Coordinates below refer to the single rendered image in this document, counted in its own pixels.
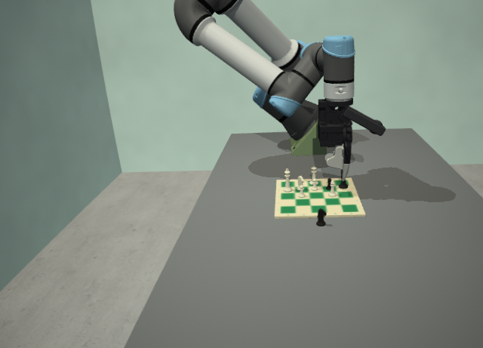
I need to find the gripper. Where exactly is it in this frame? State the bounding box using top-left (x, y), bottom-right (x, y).
top-left (318, 98), bottom-right (353, 181)

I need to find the green and cream chessboard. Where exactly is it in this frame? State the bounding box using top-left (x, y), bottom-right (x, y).
top-left (275, 178), bottom-right (365, 219)

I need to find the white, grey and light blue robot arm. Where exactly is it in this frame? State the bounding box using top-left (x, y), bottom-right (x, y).
top-left (174, 0), bottom-right (355, 140)

